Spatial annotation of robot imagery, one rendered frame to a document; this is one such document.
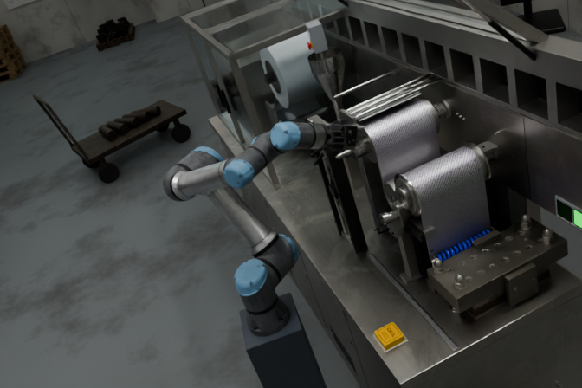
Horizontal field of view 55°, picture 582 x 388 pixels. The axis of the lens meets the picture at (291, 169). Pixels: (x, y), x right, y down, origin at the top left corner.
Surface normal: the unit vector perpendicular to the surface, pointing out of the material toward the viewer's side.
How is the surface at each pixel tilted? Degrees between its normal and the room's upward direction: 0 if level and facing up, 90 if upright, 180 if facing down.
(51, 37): 90
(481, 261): 0
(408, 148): 92
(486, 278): 0
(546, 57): 90
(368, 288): 0
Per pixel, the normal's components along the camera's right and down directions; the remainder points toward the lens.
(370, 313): -0.28, -0.83
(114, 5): 0.20, 0.44
